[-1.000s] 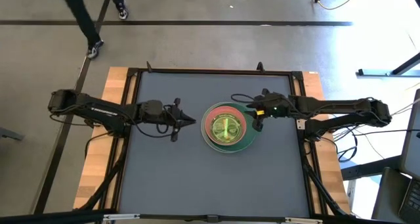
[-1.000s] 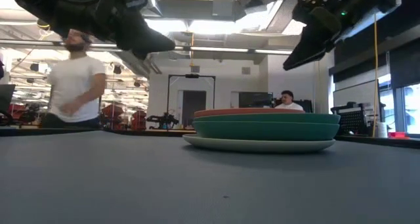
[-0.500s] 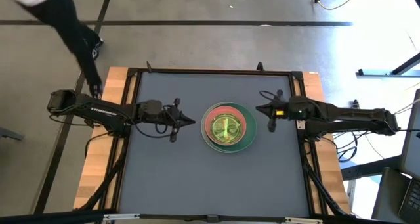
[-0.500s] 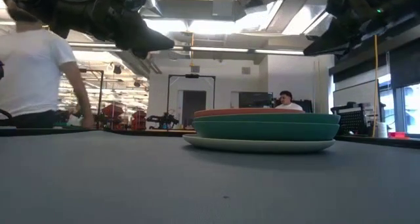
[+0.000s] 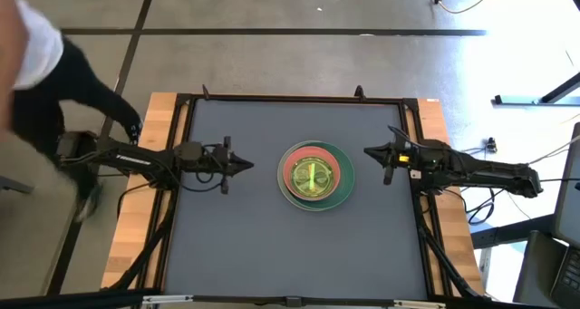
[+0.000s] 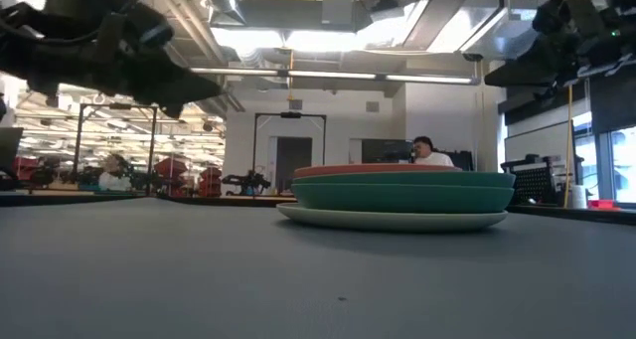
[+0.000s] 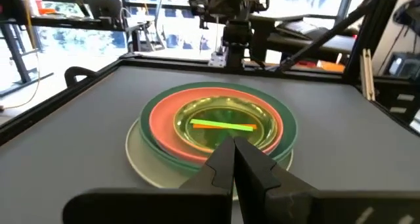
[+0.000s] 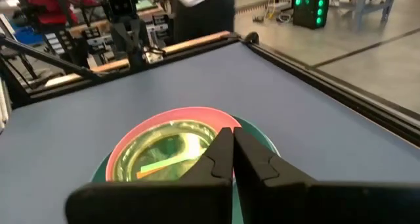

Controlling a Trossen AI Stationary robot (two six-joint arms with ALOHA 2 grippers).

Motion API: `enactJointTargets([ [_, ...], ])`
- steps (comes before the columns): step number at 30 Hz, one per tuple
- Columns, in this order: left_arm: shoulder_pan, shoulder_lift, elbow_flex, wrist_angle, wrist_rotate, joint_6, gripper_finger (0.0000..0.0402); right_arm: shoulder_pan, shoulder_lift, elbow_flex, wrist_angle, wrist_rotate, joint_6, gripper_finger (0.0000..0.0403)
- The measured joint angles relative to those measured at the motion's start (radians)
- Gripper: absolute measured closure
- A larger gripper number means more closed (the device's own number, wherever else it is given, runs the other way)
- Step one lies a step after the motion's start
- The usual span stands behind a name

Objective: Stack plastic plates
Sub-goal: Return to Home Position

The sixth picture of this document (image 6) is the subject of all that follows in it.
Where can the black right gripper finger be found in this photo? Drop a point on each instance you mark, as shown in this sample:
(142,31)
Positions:
(531,65)

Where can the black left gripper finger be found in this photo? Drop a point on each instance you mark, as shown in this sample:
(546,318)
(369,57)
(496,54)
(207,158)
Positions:
(184,83)
(166,105)

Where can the teal plastic plate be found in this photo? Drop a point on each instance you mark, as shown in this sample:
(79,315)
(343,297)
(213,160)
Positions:
(402,199)

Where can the terracotta red plastic plate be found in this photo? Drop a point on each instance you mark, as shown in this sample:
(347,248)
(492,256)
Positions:
(375,170)

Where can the black background robot arm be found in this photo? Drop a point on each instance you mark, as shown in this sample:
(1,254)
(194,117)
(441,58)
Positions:
(247,182)

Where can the red equipment cover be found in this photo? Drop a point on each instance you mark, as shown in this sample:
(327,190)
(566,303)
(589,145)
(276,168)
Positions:
(170,172)
(210,181)

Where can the white whiteboard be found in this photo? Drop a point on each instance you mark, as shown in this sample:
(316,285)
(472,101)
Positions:
(539,142)

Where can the person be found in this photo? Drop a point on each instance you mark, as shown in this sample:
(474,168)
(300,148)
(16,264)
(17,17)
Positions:
(432,155)
(113,180)

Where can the black desk equipment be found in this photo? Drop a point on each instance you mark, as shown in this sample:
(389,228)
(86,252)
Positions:
(463,160)

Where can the black pegboard cart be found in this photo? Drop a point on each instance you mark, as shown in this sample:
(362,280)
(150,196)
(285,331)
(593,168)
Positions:
(535,182)

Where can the dark monitor screen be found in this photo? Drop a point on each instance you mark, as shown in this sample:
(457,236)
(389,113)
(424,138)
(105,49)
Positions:
(10,147)

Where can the white paper roll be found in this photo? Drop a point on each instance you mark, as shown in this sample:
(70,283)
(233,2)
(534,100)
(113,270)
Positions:
(579,196)

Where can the ceiling strip light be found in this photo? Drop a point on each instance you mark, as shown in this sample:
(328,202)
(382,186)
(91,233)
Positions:
(328,74)

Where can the red plastic box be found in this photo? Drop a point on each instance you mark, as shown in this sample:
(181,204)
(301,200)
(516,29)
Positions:
(603,205)

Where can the black desk monitor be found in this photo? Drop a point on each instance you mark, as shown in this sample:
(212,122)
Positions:
(385,151)

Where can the pale green plastic plate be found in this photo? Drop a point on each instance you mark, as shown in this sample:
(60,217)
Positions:
(392,221)

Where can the black metal frame rig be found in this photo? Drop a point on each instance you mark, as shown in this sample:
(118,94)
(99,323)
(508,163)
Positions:
(290,115)
(78,140)

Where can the large metal ceiling duct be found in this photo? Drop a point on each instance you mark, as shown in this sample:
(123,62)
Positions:
(343,11)

